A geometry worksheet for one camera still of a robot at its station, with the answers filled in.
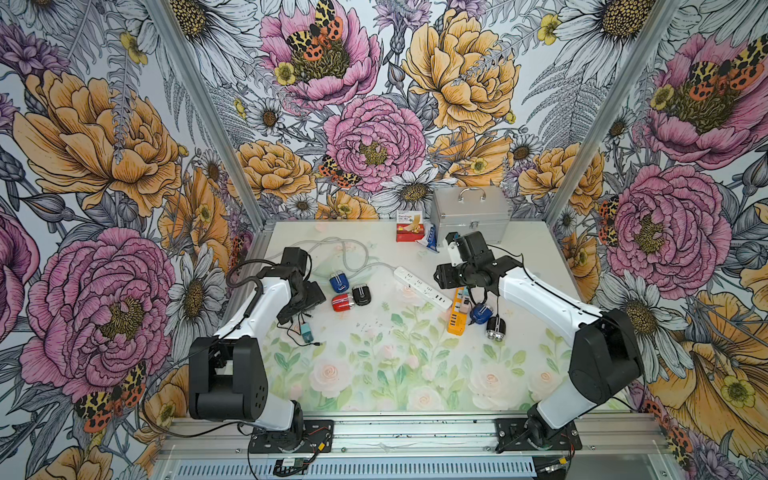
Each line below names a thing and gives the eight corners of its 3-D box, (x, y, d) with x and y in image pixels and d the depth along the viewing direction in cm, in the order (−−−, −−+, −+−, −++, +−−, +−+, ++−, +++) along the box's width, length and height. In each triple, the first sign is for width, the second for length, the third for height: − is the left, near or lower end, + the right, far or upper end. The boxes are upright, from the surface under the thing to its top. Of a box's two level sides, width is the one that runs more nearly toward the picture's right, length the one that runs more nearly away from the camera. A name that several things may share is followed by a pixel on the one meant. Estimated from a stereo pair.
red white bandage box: (396, 242, 116) (396, 237, 113) (396, 215, 125) (396, 210, 123) (424, 242, 116) (425, 237, 114) (422, 215, 125) (423, 210, 123)
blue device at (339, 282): (329, 287, 105) (327, 280, 102) (340, 277, 108) (339, 269, 104) (341, 296, 103) (339, 289, 99) (352, 285, 105) (351, 278, 102)
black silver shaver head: (352, 305, 100) (351, 300, 97) (353, 289, 103) (352, 284, 101) (371, 305, 100) (370, 300, 97) (371, 289, 104) (371, 284, 101)
